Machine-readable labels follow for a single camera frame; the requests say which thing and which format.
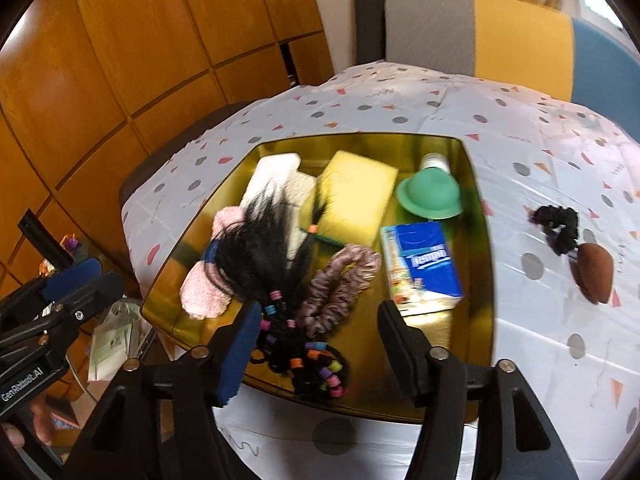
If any gold tray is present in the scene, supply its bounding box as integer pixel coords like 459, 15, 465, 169
141, 132, 496, 423

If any dotted white tablecloth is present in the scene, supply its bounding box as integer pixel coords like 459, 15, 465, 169
120, 62, 640, 480

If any black scrunchie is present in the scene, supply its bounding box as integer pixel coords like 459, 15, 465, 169
531, 205, 580, 256

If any pink towel blue band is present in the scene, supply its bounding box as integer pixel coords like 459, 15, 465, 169
181, 206, 251, 321

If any green silicone bottle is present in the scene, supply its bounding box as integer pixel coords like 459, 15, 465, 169
396, 152, 462, 221

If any person's left hand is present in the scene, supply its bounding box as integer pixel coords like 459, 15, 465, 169
0, 392, 57, 448

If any white sponge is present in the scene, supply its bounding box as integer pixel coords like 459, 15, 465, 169
240, 154, 318, 211

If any yellow sponge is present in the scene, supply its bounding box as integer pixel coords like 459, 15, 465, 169
305, 150, 399, 248

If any black beaded hair piece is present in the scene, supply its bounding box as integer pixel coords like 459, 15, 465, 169
212, 180, 351, 402

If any wooden wardrobe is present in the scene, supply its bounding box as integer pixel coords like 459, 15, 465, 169
0, 0, 336, 311

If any black rolled mat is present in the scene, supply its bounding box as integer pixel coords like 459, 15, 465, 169
352, 0, 392, 61

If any pink satin scrunchie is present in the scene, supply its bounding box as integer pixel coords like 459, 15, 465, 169
297, 244, 382, 338

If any white plastic bag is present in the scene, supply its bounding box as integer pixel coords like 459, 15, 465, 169
89, 300, 153, 383

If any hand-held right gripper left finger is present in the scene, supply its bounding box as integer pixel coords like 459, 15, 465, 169
62, 302, 264, 480

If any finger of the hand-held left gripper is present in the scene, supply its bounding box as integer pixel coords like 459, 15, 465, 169
42, 258, 126, 322
17, 212, 76, 271

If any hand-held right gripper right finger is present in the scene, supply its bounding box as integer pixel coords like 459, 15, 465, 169
377, 300, 576, 480

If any multicolour chair backrest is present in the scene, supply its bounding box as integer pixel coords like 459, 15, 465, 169
384, 0, 640, 111

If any blue tissue pack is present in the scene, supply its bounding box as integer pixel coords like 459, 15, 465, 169
380, 221, 463, 317

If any brown makeup sponge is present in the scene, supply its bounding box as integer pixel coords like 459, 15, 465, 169
573, 242, 617, 305

